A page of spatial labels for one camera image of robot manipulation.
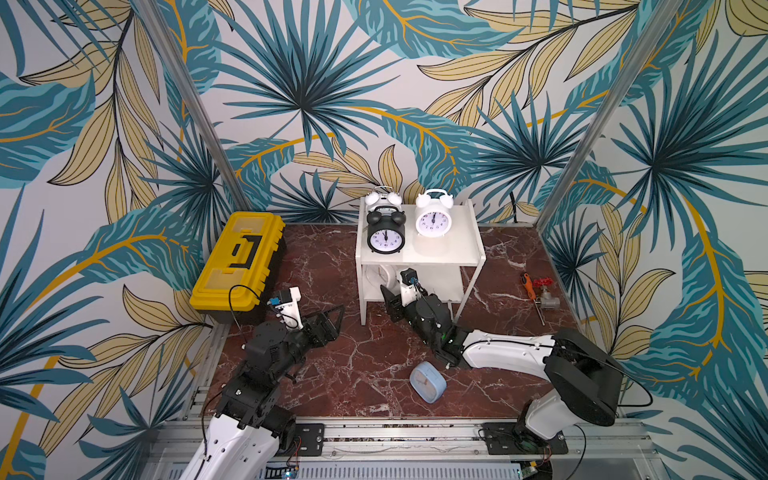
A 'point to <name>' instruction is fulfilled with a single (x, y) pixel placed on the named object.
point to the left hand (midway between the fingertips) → (335, 315)
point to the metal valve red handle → (546, 300)
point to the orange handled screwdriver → (532, 293)
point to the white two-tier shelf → (442, 243)
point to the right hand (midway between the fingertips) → (391, 282)
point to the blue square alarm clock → (428, 381)
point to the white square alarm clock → (376, 275)
